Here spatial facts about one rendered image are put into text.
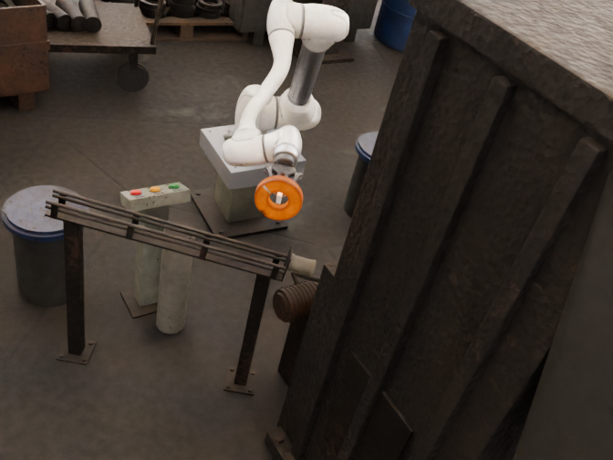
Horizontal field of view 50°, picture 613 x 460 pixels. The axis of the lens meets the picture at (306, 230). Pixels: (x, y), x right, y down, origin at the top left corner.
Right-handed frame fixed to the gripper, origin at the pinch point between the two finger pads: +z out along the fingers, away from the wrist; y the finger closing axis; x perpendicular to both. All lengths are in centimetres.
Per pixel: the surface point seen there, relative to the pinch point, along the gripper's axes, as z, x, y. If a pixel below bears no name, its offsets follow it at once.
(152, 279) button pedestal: -32, -75, 43
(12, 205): -29, -48, 99
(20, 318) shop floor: -13, -92, 91
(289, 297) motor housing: 3.3, -39.6, -11.0
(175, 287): -18, -64, 32
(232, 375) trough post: -3, -91, 3
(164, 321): -19, -84, 35
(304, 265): 3.7, -23.6, -13.0
